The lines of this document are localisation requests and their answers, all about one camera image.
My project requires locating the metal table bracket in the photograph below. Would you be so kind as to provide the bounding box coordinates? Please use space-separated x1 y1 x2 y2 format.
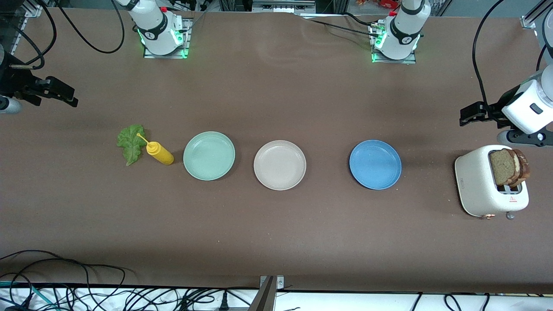
248 275 286 311

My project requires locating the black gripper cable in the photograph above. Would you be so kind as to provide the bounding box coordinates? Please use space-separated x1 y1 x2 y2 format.
472 0 506 111
9 0 57 70

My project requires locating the teal cable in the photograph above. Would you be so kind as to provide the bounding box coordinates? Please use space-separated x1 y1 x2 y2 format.
0 281 59 311

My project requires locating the mint green plate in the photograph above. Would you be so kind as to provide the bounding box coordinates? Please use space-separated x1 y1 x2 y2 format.
183 131 236 181

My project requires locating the green lettuce leaf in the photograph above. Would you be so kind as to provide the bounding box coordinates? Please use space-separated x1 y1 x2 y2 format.
116 124 148 167

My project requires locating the red packet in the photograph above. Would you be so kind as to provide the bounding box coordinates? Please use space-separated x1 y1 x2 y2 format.
356 0 400 10

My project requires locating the beige plate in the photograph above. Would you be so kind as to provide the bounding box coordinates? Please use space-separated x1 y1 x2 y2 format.
254 140 307 191

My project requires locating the black looping cable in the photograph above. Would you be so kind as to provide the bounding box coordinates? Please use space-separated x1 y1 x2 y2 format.
56 0 126 54

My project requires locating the blue plate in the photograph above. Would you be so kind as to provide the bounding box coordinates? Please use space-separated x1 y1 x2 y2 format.
349 140 402 190

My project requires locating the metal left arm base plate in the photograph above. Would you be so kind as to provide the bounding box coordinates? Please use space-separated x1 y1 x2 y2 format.
370 24 418 64

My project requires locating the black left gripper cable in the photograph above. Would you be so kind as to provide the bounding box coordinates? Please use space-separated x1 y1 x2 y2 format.
472 0 506 111

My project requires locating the white toaster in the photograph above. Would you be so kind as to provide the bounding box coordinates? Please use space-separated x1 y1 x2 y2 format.
454 145 530 220

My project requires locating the brown bread slice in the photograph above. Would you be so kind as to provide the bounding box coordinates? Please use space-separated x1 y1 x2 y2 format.
511 149 531 187
489 148 521 187

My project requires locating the grey metal device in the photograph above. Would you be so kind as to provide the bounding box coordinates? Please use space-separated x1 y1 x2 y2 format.
252 0 316 14

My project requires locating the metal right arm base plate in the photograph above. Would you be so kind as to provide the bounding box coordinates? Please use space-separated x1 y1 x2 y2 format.
143 18 193 59

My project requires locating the black floor cable loop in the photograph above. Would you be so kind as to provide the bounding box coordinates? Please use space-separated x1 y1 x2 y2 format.
0 250 127 288

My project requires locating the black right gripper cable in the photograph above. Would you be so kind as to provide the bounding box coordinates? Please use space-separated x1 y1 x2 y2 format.
9 0 57 70

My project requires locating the black arm base cable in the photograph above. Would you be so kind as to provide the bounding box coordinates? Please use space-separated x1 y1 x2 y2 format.
298 16 381 39
341 12 385 27

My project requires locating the aluminium frame profile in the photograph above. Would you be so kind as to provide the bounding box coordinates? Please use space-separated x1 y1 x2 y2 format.
521 0 553 30
11 0 59 54

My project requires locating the yellow mustard squeeze bottle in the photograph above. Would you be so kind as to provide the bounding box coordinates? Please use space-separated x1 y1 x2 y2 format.
137 133 175 166

